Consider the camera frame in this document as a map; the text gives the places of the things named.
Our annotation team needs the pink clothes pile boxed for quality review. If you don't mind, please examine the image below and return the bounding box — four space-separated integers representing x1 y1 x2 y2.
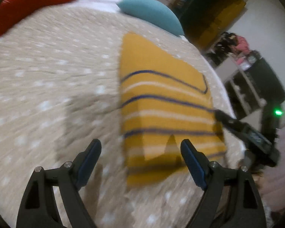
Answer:
231 35 251 55

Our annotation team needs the beige dotted bed blanket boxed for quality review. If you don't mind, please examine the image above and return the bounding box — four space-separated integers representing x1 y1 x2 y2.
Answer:
0 5 232 227

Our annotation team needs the white tv cabinet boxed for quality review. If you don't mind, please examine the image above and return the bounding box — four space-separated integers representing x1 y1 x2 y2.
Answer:
215 57 267 120

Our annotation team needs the teal pillow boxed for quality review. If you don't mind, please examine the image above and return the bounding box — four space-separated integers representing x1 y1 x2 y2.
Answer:
117 0 185 36

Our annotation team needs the white bed sheet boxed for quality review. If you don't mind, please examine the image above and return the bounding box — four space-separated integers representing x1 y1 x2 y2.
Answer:
66 0 233 145

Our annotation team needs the black television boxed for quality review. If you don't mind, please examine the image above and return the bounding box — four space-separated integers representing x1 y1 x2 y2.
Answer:
245 58 285 104

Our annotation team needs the yellow striped knit sweater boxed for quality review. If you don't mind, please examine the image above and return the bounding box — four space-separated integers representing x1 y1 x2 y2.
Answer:
119 32 226 187

